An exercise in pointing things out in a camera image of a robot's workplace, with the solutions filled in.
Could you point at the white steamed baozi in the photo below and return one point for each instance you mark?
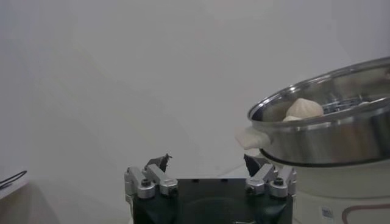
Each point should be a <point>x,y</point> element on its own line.
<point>304,109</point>

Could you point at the stainless steel steamer basket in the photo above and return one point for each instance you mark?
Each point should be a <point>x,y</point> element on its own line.
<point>335,143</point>

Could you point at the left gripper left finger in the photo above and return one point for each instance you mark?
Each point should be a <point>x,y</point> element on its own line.
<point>146,182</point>

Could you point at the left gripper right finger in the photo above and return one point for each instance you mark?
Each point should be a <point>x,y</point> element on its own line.
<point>274,182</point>

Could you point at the white electric cooker base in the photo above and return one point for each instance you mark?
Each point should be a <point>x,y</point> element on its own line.
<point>335,185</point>

